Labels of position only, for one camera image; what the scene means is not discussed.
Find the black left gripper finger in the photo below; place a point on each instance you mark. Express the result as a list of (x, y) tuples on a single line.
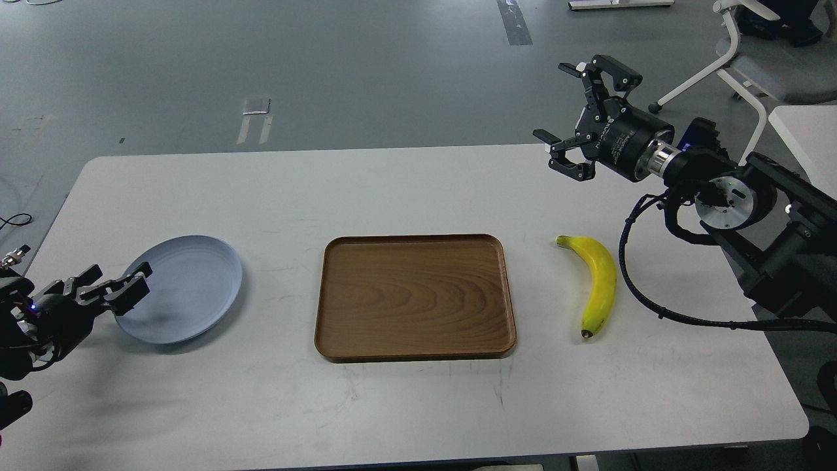
[(119, 296), (69, 287)]

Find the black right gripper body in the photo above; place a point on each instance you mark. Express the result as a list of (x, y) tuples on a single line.
[(624, 135)]

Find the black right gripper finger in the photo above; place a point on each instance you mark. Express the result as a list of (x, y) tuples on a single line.
[(557, 150), (625, 80)]

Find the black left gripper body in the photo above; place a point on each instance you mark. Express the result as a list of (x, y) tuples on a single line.
[(56, 324)]

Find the light blue plate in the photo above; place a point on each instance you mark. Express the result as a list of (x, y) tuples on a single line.
[(195, 280)]

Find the yellow banana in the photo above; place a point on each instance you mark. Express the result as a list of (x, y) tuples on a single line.
[(603, 281)]

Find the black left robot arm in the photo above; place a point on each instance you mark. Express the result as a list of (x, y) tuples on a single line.
[(16, 293)]

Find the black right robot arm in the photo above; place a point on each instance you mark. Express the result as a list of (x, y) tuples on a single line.
[(778, 228)]

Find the white office chair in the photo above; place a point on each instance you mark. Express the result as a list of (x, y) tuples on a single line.
[(792, 76)]

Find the white side table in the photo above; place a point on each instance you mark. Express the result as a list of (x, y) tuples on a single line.
[(809, 132)]

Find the brown wooden tray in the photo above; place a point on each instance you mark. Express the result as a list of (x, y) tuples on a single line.
[(417, 297)]

